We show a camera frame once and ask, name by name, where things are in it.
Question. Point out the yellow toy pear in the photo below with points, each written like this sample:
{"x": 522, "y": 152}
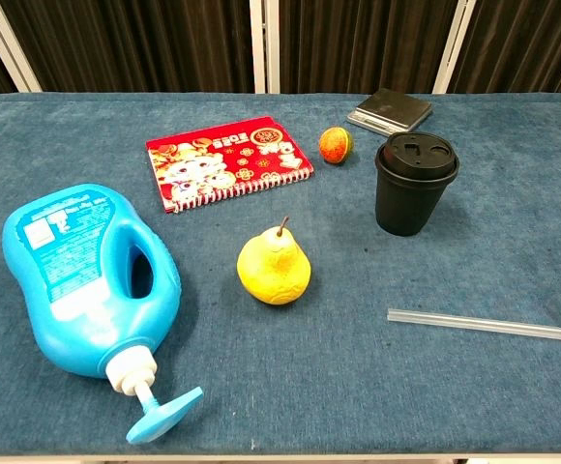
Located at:
{"x": 273, "y": 273}

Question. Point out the red spiral notebook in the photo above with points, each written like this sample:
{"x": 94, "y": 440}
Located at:
{"x": 232, "y": 162}

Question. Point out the silver digital kitchen scale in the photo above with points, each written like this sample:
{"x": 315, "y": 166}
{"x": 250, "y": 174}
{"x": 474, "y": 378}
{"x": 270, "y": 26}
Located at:
{"x": 396, "y": 108}

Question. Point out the white frame post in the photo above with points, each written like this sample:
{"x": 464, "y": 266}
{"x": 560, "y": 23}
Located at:
{"x": 9, "y": 53}
{"x": 454, "y": 48}
{"x": 265, "y": 48}

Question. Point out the small orange ball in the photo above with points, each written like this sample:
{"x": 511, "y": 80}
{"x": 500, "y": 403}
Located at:
{"x": 336, "y": 145}

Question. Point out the blue table cloth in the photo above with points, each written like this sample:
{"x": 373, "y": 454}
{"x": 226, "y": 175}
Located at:
{"x": 309, "y": 386}

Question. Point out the blue pump detergent bottle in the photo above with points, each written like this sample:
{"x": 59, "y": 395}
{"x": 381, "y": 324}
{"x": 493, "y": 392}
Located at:
{"x": 82, "y": 290}

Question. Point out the black cup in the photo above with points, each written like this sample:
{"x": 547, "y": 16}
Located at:
{"x": 408, "y": 198}

